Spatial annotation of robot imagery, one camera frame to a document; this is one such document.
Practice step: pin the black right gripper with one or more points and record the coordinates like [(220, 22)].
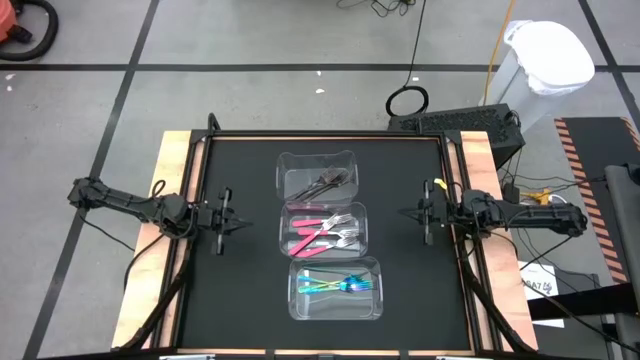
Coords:
[(440, 212)]

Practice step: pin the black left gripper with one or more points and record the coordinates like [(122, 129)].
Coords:
[(217, 220)]

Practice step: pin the iridescent rainbow fork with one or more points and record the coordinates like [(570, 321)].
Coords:
[(365, 286), (312, 289), (320, 273), (312, 281)]

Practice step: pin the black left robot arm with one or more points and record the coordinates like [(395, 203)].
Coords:
[(135, 205)]

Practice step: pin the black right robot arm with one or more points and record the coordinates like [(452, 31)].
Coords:
[(530, 215)]

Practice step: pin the yellow tape tag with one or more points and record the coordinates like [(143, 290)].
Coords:
[(440, 183)]

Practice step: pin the clear plastic bin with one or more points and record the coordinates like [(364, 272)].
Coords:
[(310, 310), (295, 167), (320, 210)]

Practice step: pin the black perforated computer case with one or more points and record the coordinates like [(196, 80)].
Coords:
[(465, 122)]

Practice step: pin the orange power plug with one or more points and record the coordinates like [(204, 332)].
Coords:
[(537, 196)]

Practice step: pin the white printed paper sheet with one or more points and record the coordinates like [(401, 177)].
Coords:
[(535, 280)]

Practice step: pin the black floor beam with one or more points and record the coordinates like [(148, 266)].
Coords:
[(585, 302)]

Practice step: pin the black orange-striped floor mat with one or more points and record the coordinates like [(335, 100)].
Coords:
[(595, 145)]

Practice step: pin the white lined trash can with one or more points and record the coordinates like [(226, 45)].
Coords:
[(550, 55)]

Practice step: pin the orange shop vacuum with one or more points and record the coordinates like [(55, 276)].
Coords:
[(6, 22)]

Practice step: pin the black aluminium table frame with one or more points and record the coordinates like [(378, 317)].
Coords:
[(325, 133)]

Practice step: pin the silver table edge bracket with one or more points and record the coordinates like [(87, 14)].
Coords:
[(462, 358), (187, 357)]

